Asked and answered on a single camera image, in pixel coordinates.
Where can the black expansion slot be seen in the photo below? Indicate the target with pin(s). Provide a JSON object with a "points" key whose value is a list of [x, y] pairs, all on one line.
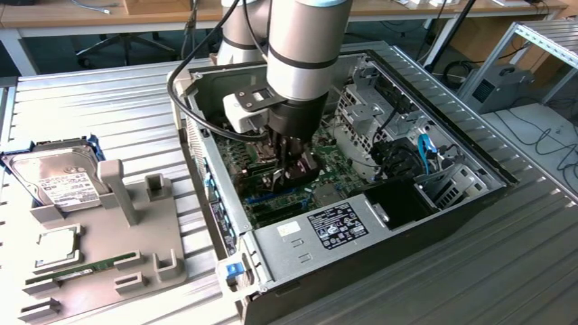
{"points": [[275, 211]]}

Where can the grey parts rack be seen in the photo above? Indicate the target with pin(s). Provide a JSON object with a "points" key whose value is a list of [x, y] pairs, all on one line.
{"points": [[104, 243]]}

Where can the grey control box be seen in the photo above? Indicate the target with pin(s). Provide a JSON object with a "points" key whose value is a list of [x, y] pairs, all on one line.
{"points": [[500, 88]]}

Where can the blue case latch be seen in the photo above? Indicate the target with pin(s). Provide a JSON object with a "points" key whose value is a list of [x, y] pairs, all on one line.
{"points": [[232, 271]]}

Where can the open black PC case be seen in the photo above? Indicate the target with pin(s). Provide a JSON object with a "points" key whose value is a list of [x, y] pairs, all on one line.
{"points": [[405, 257]]}

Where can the black office chair base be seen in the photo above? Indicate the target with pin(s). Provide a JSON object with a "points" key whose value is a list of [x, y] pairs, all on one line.
{"points": [[126, 40]]}

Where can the green motherboard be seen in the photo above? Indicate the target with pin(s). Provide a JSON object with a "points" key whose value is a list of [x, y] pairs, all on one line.
{"points": [[336, 159]]}

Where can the brown box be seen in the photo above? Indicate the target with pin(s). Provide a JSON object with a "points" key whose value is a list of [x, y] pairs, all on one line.
{"points": [[153, 6]]}

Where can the green RAM stick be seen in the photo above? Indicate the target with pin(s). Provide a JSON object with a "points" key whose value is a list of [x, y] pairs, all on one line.
{"points": [[81, 269]]}

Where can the silver chipset heatsink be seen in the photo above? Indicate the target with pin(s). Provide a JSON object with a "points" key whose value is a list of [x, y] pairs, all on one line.
{"points": [[327, 196]]}

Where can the grey power supply unit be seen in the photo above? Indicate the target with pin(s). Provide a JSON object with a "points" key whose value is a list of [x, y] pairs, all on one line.
{"points": [[288, 250]]}

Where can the CPU socket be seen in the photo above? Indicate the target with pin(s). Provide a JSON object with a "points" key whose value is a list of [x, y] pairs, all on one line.
{"points": [[257, 149]]}

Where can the metal disk bay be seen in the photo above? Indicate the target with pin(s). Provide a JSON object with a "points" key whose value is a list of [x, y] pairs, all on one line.
{"points": [[356, 152]]}

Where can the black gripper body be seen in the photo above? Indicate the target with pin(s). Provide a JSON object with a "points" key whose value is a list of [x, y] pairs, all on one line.
{"points": [[297, 118]]}

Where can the aluminium slat frame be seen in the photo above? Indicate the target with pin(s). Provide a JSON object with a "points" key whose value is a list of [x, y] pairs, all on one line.
{"points": [[550, 37]]}

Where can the black stand pole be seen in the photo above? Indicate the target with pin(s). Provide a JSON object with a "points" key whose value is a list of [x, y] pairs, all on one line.
{"points": [[460, 17]]}

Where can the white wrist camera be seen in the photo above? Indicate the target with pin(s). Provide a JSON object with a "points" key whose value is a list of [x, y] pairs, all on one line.
{"points": [[239, 115]]}

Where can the blue expansion slot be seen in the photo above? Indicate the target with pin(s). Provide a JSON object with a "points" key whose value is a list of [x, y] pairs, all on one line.
{"points": [[257, 200]]}

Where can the silver CPU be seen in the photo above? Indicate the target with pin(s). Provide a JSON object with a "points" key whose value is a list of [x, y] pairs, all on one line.
{"points": [[56, 247]]}

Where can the silver hard disk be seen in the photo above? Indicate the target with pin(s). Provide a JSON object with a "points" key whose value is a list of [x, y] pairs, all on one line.
{"points": [[53, 176]]}

